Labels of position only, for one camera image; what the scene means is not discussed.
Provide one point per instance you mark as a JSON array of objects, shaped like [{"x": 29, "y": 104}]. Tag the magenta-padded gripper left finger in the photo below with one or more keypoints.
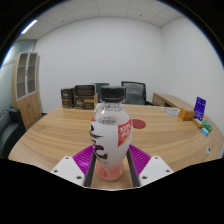
[{"x": 68, "y": 168}]

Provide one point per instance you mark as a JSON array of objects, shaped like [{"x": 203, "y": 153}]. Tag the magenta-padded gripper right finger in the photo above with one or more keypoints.
[{"x": 155, "y": 168}]

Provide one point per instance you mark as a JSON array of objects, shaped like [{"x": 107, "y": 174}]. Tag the clear drink bottle black cap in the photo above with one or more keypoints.
[{"x": 110, "y": 140}]

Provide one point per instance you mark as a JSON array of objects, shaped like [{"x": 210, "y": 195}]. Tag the flat round red coaster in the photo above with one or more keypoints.
[{"x": 139, "y": 124}]

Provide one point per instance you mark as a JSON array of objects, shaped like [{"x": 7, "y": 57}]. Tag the sheet with round print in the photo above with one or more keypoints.
[{"x": 171, "y": 111}]

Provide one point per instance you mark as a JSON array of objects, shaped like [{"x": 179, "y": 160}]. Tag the small yellow box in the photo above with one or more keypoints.
[{"x": 197, "y": 123}]

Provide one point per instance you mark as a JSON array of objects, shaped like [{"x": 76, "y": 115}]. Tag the small blue box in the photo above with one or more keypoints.
[{"x": 205, "y": 131}]

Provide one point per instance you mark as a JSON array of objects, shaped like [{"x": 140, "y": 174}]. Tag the orange box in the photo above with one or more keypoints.
[{"x": 185, "y": 114}]

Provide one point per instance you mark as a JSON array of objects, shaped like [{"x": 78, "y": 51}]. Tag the black armchair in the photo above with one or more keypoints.
[{"x": 11, "y": 133}]

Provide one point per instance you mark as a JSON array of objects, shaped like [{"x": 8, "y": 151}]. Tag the small green box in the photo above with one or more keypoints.
[{"x": 207, "y": 125}]

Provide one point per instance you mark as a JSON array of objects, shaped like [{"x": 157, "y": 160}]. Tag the brown and tan carton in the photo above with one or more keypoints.
[{"x": 85, "y": 102}]

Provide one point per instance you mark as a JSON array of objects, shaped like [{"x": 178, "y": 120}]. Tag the wooden side desk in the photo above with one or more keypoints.
[{"x": 170, "y": 99}]

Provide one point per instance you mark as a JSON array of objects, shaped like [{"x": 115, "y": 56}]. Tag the tall dark brown box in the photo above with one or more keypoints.
[{"x": 67, "y": 97}]

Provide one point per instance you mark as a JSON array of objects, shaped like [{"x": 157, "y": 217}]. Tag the purple card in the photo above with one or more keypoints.
[{"x": 200, "y": 108}]

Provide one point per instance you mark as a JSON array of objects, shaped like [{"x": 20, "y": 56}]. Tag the grey mesh office chair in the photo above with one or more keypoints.
[{"x": 135, "y": 93}]

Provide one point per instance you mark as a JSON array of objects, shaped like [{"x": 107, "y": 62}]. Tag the black ribbed box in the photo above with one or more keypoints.
[{"x": 84, "y": 90}]

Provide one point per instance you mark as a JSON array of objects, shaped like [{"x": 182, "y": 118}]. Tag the black office chair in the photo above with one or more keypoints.
[{"x": 98, "y": 87}]

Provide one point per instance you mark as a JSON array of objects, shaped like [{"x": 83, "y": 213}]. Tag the wooden cabinet shelf unit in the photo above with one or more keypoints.
[{"x": 26, "y": 90}]

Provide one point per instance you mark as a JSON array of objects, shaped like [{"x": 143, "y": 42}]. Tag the long ceiling light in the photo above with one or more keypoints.
[{"x": 29, "y": 26}]

